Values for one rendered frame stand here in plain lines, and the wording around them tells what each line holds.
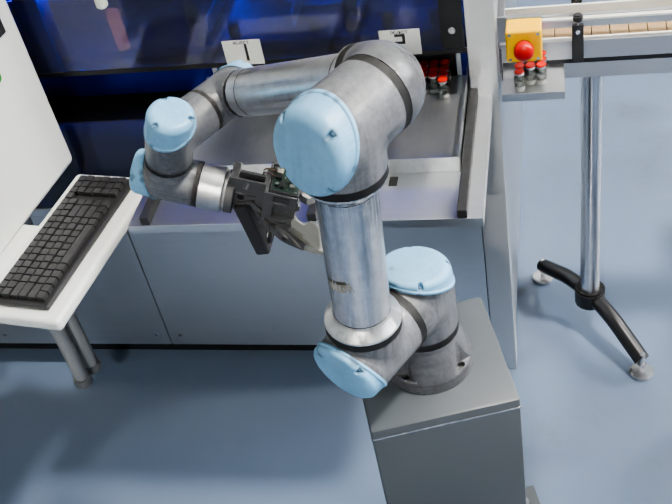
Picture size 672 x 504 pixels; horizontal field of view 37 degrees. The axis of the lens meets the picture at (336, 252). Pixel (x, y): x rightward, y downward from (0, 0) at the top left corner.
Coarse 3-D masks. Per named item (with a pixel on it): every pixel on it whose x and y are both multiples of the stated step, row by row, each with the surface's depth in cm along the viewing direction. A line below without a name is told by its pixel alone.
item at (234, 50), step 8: (240, 40) 210; (248, 40) 210; (256, 40) 210; (224, 48) 212; (232, 48) 212; (240, 48) 211; (248, 48) 211; (256, 48) 211; (232, 56) 213; (240, 56) 213; (256, 56) 212
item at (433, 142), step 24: (432, 96) 213; (456, 96) 211; (432, 120) 206; (456, 120) 205; (408, 144) 201; (432, 144) 200; (456, 144) 198; (408, 168) 194; (432, 168) 193; (456, 168) 192
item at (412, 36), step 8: (384, 32) 203; (392, 32) 203; (400, 32) 203; (408, 32) 203; (416, 32) 202; (392, 40) 204; (400, 40) 204; (408, 40) 204; (416, 40) 204; (408, 48) 205; (416, 48) 205
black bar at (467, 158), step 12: (468, 96) 207; (468, 108) 204; (468, 120) 201; (468, 132) 198; (468, 144) 195; (468, 156) 192; (468, 168) 189; (468, 180) 187; (468, 192) 184; (468, 204) 184
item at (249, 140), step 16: (224, 128) 217; (240, 128) 216; (256, 128) 215; (272, 128) 214; (208, 144) 213; (224, 144) 212; (240, 144) 211; (256, 144) 210; (272, 144) 209; (208, 160) 209; (224, 160) 208; (240, 160) 207; (256, 160) 206; (272, 160) 205
